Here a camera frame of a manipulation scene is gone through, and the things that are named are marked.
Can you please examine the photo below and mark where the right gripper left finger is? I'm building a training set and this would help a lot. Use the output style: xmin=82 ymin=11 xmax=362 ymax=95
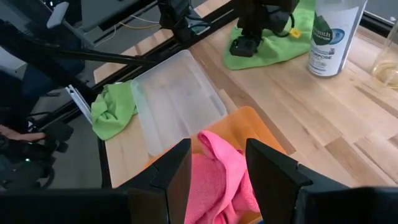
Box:
xmin=118 ymin=138 xmax=192 ymax=224

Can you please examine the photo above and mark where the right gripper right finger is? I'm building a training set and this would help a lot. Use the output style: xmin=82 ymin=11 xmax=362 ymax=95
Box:
xmin=245 ymin=138 xmax=349 ymax=224

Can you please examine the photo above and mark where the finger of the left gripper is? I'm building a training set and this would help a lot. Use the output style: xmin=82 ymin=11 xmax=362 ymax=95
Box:
xmin=229 ymin=36 xmax=246 ymax=57
xmin=244 ymin=36 xmax=261 ymax=57

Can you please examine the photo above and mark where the green microfiber towel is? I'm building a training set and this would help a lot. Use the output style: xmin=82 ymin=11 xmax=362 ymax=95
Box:
xmin=90 ymin=80 xmax=139 ymax=141
xmin=223 ymin=0 xmax=317 ymax=71

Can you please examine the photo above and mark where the pink microfiber towel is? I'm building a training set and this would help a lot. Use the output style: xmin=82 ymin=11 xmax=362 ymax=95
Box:
xmin=185 ymin=152 xmax=224 ymax=224
xmin=197 ymin=129 xmax=261 ymax=224

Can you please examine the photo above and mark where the orange translucent plastic basket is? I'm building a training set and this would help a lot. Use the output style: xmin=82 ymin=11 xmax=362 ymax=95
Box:
xmin=144 ymin=106 xmax=287 ymax=224

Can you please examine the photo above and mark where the clear translucent plastic basket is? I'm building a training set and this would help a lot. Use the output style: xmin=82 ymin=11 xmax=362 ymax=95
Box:
xmin=130 ymin=49 xmax=229 ymax=157

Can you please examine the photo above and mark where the grey-capped labelled spray bottle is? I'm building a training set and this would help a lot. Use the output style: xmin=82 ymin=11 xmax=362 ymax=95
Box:
xmin=307 ymin=0 xmax=368 ymax=78

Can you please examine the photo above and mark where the large grey desk top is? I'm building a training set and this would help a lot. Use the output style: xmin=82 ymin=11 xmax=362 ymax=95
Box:
xmin=80 ymin=0 xmax=156 ymax=32

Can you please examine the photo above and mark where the black device with green lights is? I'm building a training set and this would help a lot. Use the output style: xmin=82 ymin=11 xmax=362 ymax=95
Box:
xmin=0 ymin=119 xmax=75 ymax=190

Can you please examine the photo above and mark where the person's hand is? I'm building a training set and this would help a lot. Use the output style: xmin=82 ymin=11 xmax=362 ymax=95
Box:
xmin=0 ymin=124 xmax=47 ymax=142

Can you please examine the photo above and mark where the white rounded bar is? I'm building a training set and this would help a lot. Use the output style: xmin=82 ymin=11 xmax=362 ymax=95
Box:
xmin=46 ymin=1 xmax=70 ymax=30

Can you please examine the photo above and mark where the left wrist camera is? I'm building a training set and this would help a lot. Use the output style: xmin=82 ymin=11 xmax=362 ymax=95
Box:
xmin=266 ymin=0 xmax=301 ymax=35

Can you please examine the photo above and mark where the yellow cable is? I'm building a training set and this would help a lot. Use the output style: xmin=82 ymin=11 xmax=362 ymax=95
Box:
xmin=119 ymin=21 xmax=161 ymax=30

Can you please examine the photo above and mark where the silver metal bracket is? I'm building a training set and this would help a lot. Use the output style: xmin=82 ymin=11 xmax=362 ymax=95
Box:
xmin=64 ymin=84 xmax=95 ymax=126

